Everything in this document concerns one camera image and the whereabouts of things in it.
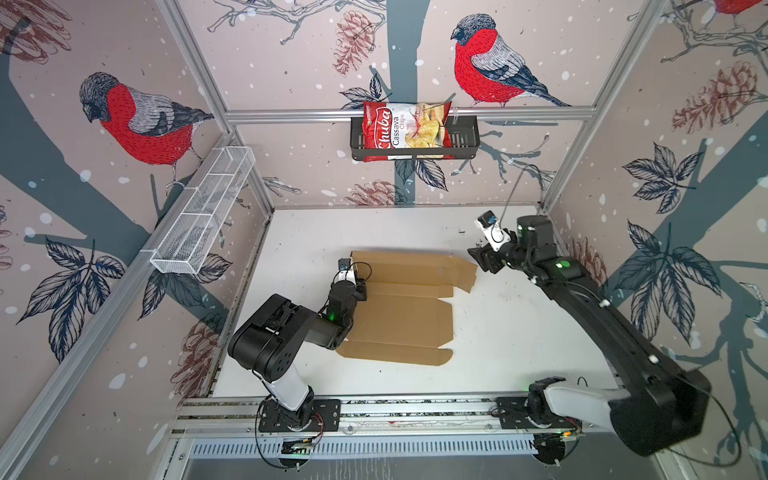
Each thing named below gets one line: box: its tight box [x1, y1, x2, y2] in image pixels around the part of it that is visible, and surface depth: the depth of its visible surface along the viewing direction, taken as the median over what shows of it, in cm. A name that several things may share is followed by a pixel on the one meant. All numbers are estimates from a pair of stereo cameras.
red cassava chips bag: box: [363, 101, 454, 162], surface depth 90 cm
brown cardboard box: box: [336, 251, 478, 366], surface depth 90 cm
